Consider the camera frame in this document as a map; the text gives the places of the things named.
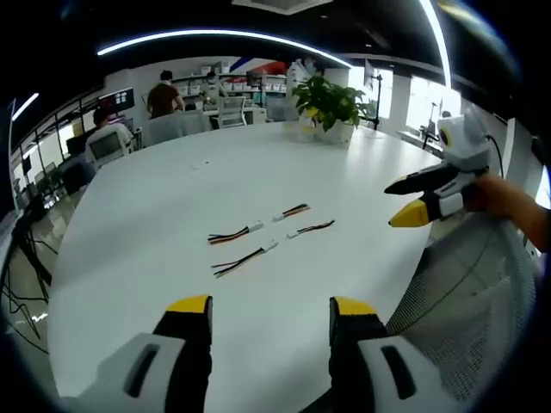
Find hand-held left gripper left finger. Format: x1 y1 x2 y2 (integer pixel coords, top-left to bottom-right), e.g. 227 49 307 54
64 294 214 413

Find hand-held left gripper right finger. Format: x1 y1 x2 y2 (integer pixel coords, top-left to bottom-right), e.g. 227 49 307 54
329 295 457 413

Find JST socket short wires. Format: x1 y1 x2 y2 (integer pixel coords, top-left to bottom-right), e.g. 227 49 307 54
271 204 311 223
286 219 336 239

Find JST connector plug long wires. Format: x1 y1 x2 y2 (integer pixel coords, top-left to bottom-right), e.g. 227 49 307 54
207 221 264 245
211 239 279 279

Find person's right hand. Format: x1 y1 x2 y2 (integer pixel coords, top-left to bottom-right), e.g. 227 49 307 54
463 176 517 219

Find black tripod stand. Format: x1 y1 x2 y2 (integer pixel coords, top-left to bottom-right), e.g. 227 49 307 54
364 59 383 131

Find mesh office chair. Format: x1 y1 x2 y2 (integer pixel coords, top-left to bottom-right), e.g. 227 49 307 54
387 214 539 401

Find green plant in white pot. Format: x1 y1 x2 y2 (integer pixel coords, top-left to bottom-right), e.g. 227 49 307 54
291 75 379 150

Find white office chair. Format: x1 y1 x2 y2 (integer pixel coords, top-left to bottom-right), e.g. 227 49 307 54
85 131 130 167
217 96 247 128

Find storage shelf with boxes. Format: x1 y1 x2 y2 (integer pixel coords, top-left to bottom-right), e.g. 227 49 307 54
174 64 289 94

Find curved ceiling light strip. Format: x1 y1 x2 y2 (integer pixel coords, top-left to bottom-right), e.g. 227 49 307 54
96 28 354 68

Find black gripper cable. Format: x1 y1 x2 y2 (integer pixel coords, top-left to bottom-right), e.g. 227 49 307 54
486 133 505 177

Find black floor cables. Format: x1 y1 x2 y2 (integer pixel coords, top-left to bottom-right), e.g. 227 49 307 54
0 240 53 354

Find wall monitor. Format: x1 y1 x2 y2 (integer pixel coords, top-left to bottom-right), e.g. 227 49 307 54
98 88 134 114

